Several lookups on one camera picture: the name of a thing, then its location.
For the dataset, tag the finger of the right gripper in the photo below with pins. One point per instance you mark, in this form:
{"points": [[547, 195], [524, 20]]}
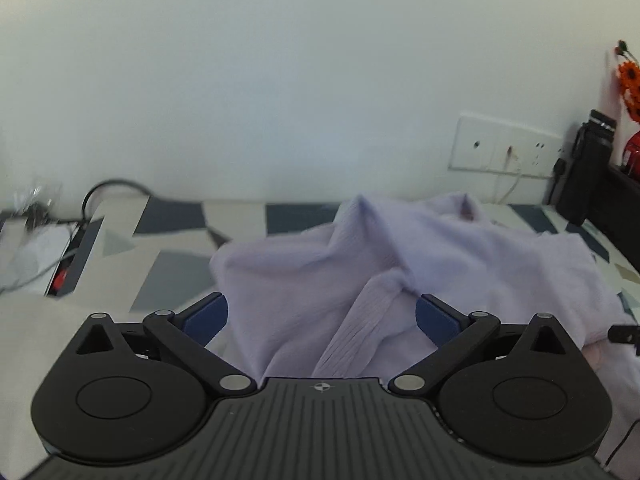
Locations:
{"points": [[619, 334]]}

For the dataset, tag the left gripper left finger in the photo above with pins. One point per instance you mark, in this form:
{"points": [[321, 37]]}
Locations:
{"points": [[184, 336]]}

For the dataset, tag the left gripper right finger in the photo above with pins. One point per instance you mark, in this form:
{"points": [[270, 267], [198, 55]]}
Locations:
{"points": [[457, 337]]}

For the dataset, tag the lavender ribbed pajama garment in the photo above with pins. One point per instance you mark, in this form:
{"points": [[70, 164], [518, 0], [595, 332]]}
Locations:
{"points": [[339, 300]]}

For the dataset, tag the black nightstand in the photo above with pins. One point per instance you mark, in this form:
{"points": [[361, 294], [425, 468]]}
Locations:
{"points": [[615, 211]]}

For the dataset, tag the black power strip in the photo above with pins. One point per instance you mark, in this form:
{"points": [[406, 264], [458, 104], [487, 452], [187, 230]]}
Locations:
{"points": [[67, 272]]}

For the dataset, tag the black thermos bottle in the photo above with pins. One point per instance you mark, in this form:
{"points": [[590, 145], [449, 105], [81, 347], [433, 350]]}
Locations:
{"points": [[589, 157]]}

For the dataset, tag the orange artificial flowers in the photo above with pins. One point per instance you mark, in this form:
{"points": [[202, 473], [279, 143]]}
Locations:
{"points": [[628, 77]]}

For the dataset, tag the white wall socket panel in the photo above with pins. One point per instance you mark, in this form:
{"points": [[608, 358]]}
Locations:
{"points": [[492, 146]]}

